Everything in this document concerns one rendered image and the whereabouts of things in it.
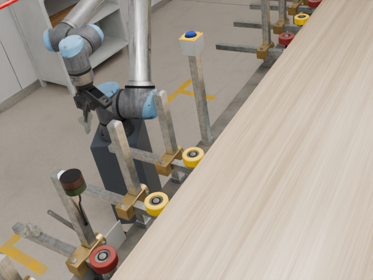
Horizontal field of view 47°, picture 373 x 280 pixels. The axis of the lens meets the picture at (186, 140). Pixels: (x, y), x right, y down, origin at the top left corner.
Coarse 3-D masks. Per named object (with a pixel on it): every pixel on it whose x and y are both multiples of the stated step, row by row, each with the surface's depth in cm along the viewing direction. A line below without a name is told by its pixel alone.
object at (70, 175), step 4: (64, 172) 115; (68, 172) 114; (72, 172) 114; (76, 172) 114; (64, 176) 113; (68, 176) 113; (72, 176) 113; (76, 176) 113; (64, 180) 112; (68, 180) 112; (72, 180) 112; (68, 196) 118; (80, 196) 118; (80, 200) 119; (80, 204) 122; (80, 208) 123; (84, 220) 126; (84, 224) 127
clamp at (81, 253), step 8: (96, 232) 137; (104, 240) 136; (80, 248) 133; (88, 248) 132; (72, 256) 131; (80, 256) 130; (88, 256) 131; (72, 264) 128; (80, 264) 128; (72, 272) 131; (80, 272) 129
